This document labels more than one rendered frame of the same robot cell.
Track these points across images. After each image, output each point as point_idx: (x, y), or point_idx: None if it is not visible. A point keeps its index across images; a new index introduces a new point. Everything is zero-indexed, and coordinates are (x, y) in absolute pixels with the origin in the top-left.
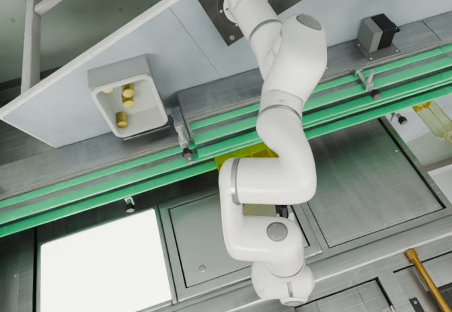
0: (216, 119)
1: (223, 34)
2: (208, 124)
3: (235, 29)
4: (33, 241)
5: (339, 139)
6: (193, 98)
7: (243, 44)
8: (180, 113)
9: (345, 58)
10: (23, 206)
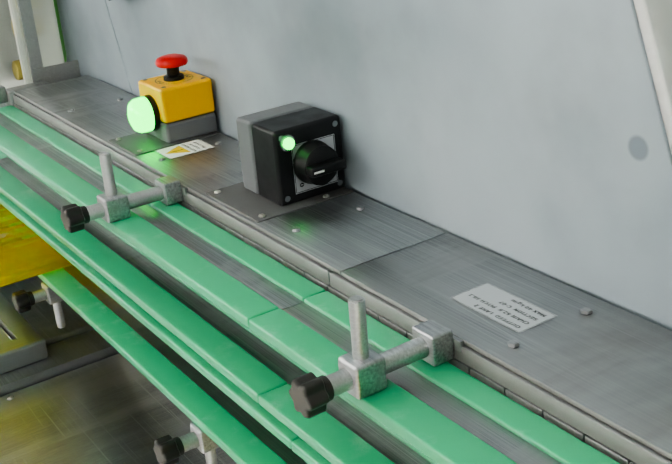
0: (20, 117)
1: None
2: (8, 115)
3: None
4: None
5: (160, 432)
6: (69, 86)
7: (143, 23)
8: (29, 86)
9: (216, 169)
10: None
